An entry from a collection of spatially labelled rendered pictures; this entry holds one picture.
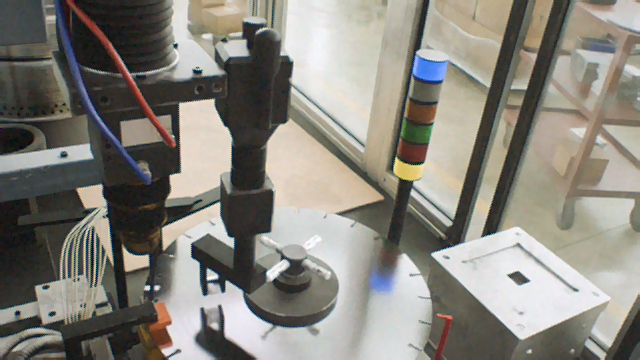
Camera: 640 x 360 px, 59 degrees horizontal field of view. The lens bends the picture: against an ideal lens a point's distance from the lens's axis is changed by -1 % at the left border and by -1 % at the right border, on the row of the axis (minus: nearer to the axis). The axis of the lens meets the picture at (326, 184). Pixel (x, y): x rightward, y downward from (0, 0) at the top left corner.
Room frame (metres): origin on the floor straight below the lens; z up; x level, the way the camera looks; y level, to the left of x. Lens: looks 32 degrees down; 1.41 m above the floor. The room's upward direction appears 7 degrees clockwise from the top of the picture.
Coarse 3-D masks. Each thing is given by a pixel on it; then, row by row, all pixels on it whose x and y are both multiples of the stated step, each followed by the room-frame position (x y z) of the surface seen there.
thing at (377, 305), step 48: (192, 240) 0.57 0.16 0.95; (288, 240) 0.59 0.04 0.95; (336, 240) 0.60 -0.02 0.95; (384, 240) 0.62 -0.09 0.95; (144, 288) 0.47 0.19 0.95; (192, 288) 0.48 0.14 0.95; (384, 288) 0.52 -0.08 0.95; (192, 336) 0.41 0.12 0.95; (240, 336) 0.42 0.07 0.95; (288, 336) 0.43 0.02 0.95; (336, 336) 0.44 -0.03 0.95; (384, 336) 0.45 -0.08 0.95
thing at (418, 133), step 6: (402, 126) 0.77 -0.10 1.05; (408, 126) 0.75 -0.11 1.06; (414, 126) 0.75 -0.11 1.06; (420, 126) 0.75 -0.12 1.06; (426, 126) 0.75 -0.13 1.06; (432, 126) 0.76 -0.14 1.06; (402, 132) 0.76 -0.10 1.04; (408, 132) 0.75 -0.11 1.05; (414, 132) 0.75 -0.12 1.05; (420, 132) 0.75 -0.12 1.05; (426, 132) 0.75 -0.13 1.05; (402, 138) 0.76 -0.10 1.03; (408, 138) 0.75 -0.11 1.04; (414, 138) 0.75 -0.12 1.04; (420, 138) 0.75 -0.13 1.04; (426, 138) 0.75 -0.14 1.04
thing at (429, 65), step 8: (416, 56) 0.77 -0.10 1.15; (424, 56) 0.76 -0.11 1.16; (432, 56) 0.76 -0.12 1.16; (440, 56) 0.77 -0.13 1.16; (416, 64) 0.76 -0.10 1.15; (424, 64) 0.75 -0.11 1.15; (432, 64) 0.75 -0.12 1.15; (440, 64) 0.75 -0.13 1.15; (416, 72) 0.76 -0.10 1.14; (424, 72) 0.75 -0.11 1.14; (432, 72) 0.75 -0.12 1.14; (440, 72) 0.75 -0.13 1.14; (424, 80) 0.75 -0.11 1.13; (432, 80) 0.75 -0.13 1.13; (440, 80) 0.75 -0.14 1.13
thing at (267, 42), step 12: (264, 36) 0.40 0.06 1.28; (276, 36) 0.40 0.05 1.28; (264, 48) 0.40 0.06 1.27; (276, 48) 0.40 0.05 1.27; (264, 60) 0.40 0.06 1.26; (276, 60) 0.40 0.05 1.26; (264, 72) 0.40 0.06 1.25; (276, 72) 0.40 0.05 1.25; (264, 84) 0.40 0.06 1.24; (264, 96) 0.40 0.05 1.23; (264, 108) 0.40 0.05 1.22; (264, 120) 0.40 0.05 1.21
